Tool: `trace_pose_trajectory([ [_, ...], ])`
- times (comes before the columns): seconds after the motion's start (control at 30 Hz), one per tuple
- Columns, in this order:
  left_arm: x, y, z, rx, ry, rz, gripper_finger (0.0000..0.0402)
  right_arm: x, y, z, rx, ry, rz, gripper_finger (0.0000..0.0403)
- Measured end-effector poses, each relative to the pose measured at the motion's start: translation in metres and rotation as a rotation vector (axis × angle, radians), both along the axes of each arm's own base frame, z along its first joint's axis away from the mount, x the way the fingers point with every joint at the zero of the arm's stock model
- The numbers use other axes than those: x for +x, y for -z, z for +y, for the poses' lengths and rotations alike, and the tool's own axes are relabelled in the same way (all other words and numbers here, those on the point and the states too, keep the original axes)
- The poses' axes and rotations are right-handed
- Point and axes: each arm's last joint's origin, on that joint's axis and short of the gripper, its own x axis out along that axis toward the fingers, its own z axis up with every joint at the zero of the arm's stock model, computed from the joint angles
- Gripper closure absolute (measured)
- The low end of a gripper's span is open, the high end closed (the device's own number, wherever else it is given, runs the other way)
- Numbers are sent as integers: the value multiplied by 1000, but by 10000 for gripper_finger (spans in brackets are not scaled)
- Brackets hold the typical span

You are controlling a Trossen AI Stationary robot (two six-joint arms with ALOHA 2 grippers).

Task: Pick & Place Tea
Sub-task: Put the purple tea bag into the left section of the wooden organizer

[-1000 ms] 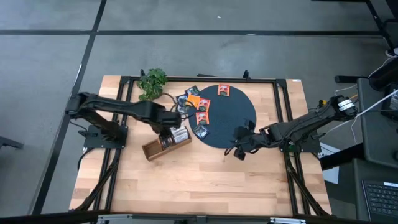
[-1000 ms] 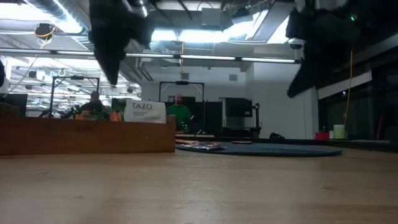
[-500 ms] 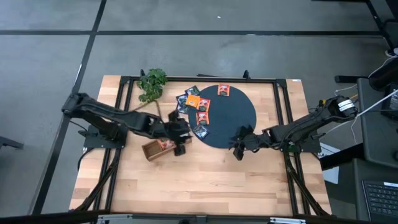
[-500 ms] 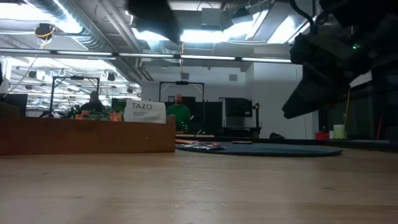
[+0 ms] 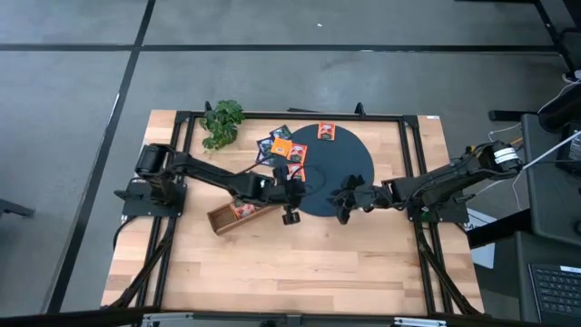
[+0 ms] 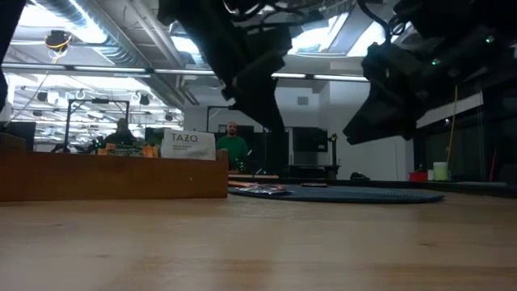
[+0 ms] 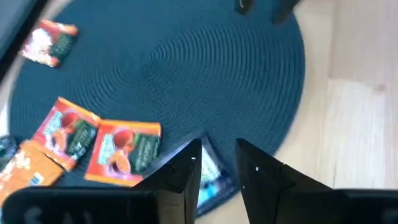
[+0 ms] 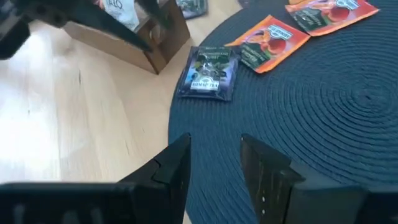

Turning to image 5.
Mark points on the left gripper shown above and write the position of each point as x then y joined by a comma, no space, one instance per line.
283,193

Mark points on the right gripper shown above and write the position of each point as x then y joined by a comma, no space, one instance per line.
372,197

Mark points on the wooden tea organiser box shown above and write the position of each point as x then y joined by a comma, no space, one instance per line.
222,220

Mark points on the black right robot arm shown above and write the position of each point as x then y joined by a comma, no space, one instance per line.
445,181

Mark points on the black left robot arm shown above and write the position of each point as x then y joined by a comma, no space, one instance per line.
213,175

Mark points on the dark green tea packet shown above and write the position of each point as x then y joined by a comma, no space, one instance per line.
283,131
264,160
264,145

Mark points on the plain orange tea packet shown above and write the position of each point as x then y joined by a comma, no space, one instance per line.
281,146

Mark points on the dark round woven mat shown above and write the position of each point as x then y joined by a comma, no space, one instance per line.
336,154

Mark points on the green potted plant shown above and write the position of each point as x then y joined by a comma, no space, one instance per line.
222,125

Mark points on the white paper sheet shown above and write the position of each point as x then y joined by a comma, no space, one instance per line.
483,254

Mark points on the grey side desk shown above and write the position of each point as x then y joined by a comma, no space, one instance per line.
549,204

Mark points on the black keyboard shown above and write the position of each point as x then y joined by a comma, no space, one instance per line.
558,290

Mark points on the black chair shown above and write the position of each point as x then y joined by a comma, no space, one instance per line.
563,111

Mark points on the black floor stand foot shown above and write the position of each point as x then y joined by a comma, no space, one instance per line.
13,209

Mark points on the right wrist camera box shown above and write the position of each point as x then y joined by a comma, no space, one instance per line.
355,181

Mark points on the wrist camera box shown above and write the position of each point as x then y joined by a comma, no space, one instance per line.
281,174
355,181

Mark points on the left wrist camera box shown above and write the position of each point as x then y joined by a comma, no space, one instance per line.
281,174

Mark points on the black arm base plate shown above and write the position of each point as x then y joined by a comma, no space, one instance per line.
454,213
136,206

